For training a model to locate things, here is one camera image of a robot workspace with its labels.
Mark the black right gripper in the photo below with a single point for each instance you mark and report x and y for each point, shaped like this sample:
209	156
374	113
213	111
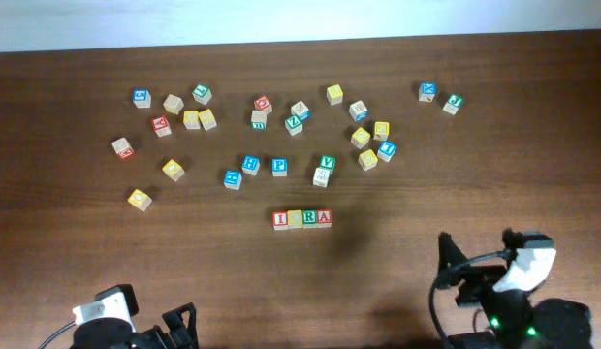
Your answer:
483	281

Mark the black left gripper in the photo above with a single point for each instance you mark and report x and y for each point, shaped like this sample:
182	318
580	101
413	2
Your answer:
185	337

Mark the red I block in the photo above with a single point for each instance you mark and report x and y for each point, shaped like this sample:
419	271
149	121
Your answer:
280	220

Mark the red A block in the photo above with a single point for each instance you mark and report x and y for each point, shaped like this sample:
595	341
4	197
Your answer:
324	218

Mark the yellow c block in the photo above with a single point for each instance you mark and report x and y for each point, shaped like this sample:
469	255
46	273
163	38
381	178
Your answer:
368	160
294	218

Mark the green R block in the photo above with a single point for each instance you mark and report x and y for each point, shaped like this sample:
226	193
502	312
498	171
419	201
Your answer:
309	218

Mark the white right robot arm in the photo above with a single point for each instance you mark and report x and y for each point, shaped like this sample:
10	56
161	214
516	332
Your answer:
514	322

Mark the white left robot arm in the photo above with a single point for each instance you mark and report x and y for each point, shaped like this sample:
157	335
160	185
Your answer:
111	332

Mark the blue I block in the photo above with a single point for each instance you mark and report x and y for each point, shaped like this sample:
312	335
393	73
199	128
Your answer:
386	151

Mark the yellow block lower left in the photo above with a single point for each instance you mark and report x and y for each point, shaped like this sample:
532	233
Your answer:
139	200

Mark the green J block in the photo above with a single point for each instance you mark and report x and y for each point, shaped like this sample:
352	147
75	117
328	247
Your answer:
453	104

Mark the yellow block right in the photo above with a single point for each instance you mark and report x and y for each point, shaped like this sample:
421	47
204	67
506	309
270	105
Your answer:
381	130

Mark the yellow S block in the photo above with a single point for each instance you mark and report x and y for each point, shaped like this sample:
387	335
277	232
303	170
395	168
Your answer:
360	138

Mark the blue block near gripper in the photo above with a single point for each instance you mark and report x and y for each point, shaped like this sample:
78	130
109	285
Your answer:
232	180

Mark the yellow block mid left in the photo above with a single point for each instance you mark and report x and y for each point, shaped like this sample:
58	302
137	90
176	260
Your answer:
173	170

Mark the blue X block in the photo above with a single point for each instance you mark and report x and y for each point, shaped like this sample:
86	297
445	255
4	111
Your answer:
427	91

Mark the wooden K block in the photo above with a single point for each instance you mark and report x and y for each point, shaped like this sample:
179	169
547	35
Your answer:
321	177

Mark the green V block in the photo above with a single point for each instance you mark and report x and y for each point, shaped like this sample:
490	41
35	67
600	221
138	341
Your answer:
327	162

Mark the blue H block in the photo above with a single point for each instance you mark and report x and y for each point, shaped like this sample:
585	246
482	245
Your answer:
250	165

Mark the wooden block blue D side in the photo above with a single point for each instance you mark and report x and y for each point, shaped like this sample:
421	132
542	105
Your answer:
358	111

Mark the blue P block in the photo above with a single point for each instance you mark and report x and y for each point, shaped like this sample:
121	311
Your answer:
279	167

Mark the wooden block red side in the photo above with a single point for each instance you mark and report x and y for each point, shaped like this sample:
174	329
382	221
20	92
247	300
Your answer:
122	148

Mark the yellow M block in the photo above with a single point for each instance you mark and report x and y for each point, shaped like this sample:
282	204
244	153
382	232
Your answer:
334	94

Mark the yellow block beside left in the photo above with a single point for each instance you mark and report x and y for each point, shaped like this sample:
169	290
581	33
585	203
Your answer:
207	119

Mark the green Z block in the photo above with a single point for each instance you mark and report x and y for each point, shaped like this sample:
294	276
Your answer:
293	125

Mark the wooden block blue L side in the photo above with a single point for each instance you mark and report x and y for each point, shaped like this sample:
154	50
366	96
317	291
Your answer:
301	110

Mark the wooden block green side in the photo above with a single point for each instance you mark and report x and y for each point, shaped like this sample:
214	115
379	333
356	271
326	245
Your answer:
259	120

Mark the plain wooden block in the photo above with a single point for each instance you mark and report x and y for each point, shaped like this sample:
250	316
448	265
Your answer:
173	104

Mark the blue top block far left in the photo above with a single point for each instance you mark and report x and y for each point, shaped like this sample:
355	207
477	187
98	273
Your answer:
141	98

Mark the green L block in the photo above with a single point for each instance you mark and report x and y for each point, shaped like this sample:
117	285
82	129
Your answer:
202	94

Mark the red G block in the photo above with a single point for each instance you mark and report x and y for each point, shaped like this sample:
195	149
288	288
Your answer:
263	103

